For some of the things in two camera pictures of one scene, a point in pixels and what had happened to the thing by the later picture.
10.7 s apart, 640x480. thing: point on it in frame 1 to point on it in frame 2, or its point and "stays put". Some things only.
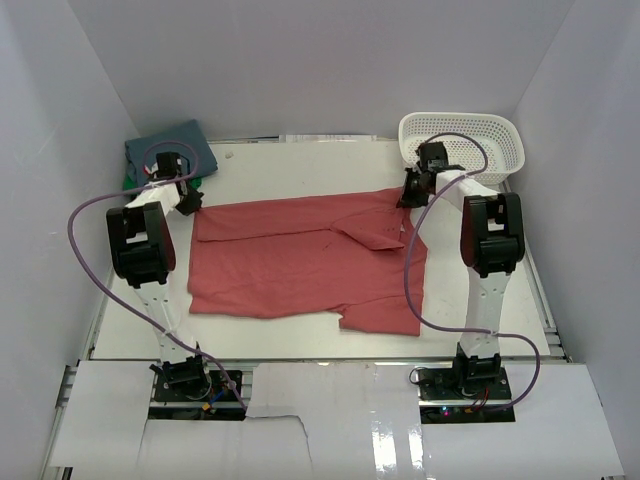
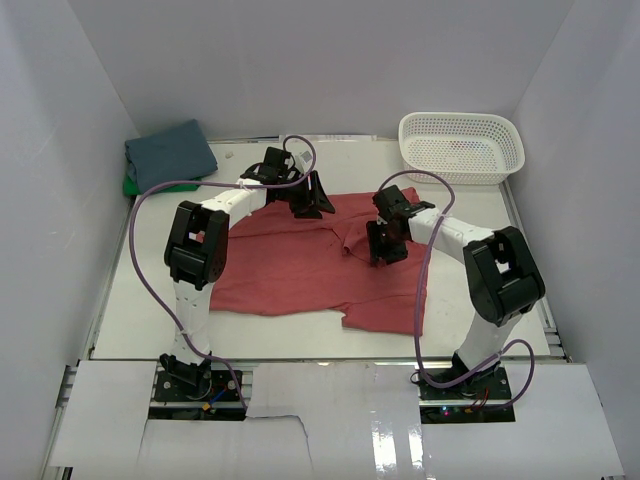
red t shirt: (354, 253) stays put
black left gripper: (192, 204) to (306, 208)
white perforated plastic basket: (488, 146) stays put
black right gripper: (408, 200) to (377, 251)
